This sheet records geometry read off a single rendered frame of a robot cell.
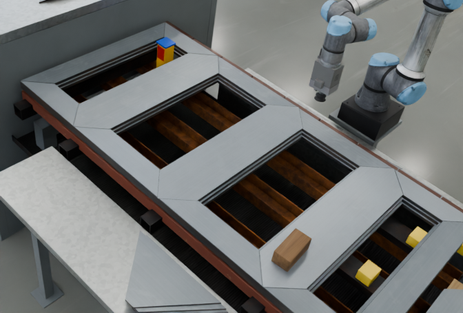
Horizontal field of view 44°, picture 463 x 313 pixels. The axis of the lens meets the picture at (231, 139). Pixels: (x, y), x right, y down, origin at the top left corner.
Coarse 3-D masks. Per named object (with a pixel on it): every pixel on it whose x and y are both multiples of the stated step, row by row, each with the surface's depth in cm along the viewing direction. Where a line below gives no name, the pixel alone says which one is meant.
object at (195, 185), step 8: (176, 160) 198; (168, 168) 195; (176, 168) 195; (184, 168) 196; (176, 176) 192; (184, 176) 193; (192, 176) 193; (184, 184) 190; (192, 184) 191; (200, 184) 191; (208, 184) 192; (192, 192) 188; (200, 192) 188; (208, 192) 189
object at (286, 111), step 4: (276, 108) 227; (280, 108) 227; (284, 108) 227; (288, 108) 228; (280, 112) 225; (284, 112) 225; (288, 112) 226; (292, 112) 226; (296, 112) 226; (288, 116) 224; (292, 116) 224; (296, 116) 225; (292, 120) 223; (296, 120) 223; (300, 120) 223; (300, 124) 221
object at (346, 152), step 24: (144, 48) 248; (96, 72) 233; (240, 96) 234; (144, 120) 216; (312, 120) 224; (288, 144) 215; (312, 144) 218; (336, 144) 215; (120, 168) 194; (144, 192) 189; (216, 192) 192; (384, 216) 193; (432, 216) 195; (360, 240) 184; (336, 264) 176; (264, 288) 165; (312, 288) 168; (288, 312) 161; (360, 312) 164
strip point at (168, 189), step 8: (160, 176) 191; (168, 176) 192; (160, 184) 189; (168, 184) 189; (176, 184) 190; (160, 192) 186; (168, 192) 187; (176, 192) 187; (184, 192) 187; (192, 200) 185
